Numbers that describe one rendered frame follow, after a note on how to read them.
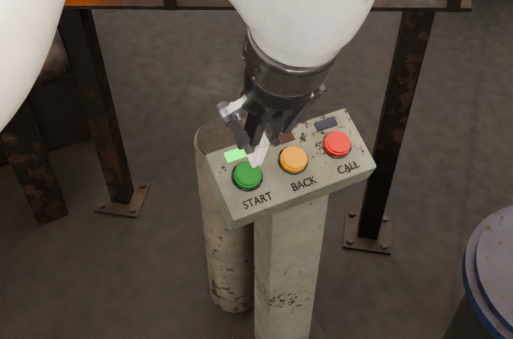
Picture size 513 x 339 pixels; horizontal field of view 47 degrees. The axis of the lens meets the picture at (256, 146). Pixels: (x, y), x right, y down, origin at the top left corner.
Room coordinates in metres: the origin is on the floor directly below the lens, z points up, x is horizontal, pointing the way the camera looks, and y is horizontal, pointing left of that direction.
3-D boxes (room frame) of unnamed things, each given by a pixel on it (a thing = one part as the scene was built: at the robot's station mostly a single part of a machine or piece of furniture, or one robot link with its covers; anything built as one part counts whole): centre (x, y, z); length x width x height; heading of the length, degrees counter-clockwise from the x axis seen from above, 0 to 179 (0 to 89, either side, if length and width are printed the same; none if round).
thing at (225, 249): (0.72, 0.05, 0.26); 0.12 x 0.12 x 0.52
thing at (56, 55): (0.98, 0.52, 0.27); 0.22 x 0.13 x 0.53; 115
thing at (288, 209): (0.59, -0.05, 0.31); 0.24 x 0.16 x 0.62; 115
